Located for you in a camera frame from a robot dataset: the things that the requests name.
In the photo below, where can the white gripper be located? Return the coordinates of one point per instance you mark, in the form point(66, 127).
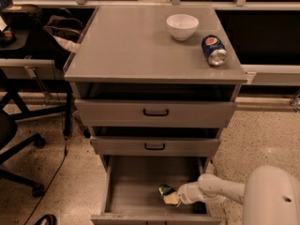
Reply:
point(184, 193)

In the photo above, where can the crushed green soda can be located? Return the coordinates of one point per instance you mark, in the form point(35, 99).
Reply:
point(165, 190)

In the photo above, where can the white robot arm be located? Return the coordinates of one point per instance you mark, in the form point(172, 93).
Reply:
point(270, 195)

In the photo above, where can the grey open bottom drawer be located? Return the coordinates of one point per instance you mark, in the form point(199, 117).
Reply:
point(131, 194)

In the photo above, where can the grey middle drawer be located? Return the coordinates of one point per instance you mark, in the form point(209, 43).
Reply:
point(166, 147)

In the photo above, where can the grey drawer cabinet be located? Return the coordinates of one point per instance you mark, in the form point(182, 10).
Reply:
point(129, 54)

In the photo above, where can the grey top drawer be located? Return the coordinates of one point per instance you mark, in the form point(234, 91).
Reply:
point(155, 114)

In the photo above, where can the blue Pepsi can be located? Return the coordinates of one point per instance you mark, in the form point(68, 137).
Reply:
point(214, 51)

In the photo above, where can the black shoe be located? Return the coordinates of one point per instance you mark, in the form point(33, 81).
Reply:
point(47, 220)

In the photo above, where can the white ceramic bowl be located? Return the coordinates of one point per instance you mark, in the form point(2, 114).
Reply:
point(182, 26)

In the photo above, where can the black office chair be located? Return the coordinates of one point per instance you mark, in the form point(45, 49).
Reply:
point(8, 130)

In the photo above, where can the dark side desk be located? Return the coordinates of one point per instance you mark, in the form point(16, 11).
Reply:
point(31, 62)

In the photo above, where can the dark bag on desk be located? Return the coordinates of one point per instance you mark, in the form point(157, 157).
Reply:
point(65, 31)

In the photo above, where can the black device on desk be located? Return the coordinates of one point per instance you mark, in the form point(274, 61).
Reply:
point(20, 20)

